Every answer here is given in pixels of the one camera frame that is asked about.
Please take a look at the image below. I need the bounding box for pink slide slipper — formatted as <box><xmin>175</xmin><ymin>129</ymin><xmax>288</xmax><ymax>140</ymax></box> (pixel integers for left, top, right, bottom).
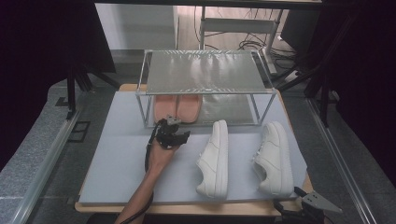
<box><xmin>176</xmin><ymin>94</ymin><xmax>204</xmax><ymax>124</ymax></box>
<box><xmin>153</xmin><ymin>94</ymin><xmax>179</xmax><ymax>124</ymax></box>

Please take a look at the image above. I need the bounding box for tangle of black floor cables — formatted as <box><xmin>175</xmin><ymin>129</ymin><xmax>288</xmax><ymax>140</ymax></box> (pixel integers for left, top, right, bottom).
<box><xmin>236</xmin><ymin>30</ymin><xmax>297</xmax><ymax>63</ymax></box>

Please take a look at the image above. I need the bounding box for black computer case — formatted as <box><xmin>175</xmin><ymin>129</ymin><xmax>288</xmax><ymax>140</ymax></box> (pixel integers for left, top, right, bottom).
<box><xmin>279</xmin><ymin>8</ymin><xmax>322</xmax><ymax>54</ymax></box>

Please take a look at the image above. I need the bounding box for two-tier metal shoe rack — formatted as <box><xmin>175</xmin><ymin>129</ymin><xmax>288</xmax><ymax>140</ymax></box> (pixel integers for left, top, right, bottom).
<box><xmin>134</xmin><ymin>49</ymin><xmax>278</xmax><ymax>129</ymax></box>

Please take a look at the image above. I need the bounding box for white cabinet panel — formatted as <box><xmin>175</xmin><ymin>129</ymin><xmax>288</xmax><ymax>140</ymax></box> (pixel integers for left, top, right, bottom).
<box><xmin>94</xmin><ymin>3</ymin><xmax>179</xmax><ymax>51</ymax></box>

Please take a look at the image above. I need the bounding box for white sneaker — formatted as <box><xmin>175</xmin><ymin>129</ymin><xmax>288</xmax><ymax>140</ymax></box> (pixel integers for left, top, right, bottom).
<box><xmin>195</xmin><ymin>119</ymin><xmax>230</xmax><ymax>201</ymax></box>
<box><xmin>251</xmin><ymin>120</ymin><xmax>295</xmax><ymax>197</ymax></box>

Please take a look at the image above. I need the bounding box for black tripod stand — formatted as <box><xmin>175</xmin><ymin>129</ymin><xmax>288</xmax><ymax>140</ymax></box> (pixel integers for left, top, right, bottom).
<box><xmin>65</xmin><ymin>61</ymin><xmax>121</xmax><ymax>121</ymax></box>

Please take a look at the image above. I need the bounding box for grey foam mat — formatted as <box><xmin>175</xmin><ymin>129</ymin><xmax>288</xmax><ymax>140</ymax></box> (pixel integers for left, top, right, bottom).
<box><xmin>78</xmin><ymin>91</ymin><xmax>309</xmax><ymax>206</ymax></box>

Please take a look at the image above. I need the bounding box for white power strip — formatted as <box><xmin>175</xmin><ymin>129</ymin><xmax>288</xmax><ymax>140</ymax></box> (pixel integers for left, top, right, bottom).
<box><xmin>284</xmin><ymin>69</ymin><xmax>303</xmax><ymax>84</ymax></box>

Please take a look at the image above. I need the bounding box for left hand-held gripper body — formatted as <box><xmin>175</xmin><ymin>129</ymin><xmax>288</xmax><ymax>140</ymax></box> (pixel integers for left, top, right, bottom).
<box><xmin>154</xmin><ymin>114</ymin><xmax>185</xmax><ymax>149</ymax></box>

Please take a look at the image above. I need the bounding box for black metal stand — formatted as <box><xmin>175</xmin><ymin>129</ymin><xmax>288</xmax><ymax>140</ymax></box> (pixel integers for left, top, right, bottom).
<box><xmin>276</xmin><ymin>15</ymin><xmax>358</xmax><ymax>129</ymax></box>

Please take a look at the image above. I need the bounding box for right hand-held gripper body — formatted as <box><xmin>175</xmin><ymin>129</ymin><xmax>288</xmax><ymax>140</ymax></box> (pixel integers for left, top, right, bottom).
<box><xmin>278</xmin><ymin>190</ymin><xmax>344</xmax><ymax>224</ymax></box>

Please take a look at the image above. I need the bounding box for white metal desk frame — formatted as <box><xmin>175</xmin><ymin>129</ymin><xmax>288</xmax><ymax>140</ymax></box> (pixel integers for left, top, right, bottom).
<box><xmin>198</xmin><ymin>6</ymin><xmax>285</xmax><ymax>76</ymax></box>

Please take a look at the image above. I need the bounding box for person's left hand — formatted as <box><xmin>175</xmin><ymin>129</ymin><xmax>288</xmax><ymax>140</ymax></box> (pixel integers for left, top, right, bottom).
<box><xmin>147</xmin><ymin>142</ymin><xmax>181</xmax><ymax>175</ymax></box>

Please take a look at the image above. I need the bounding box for aluminium floor rail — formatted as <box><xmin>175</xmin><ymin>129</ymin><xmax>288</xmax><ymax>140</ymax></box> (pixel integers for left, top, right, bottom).
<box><xmin>8</xmin><ymin>108</ymin><xmax>82</xmax><ymax>224</ymax></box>
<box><xmin>305</xmin><ymin>97</ymin><xmax>378</xmax><ymax>224</ymax></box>

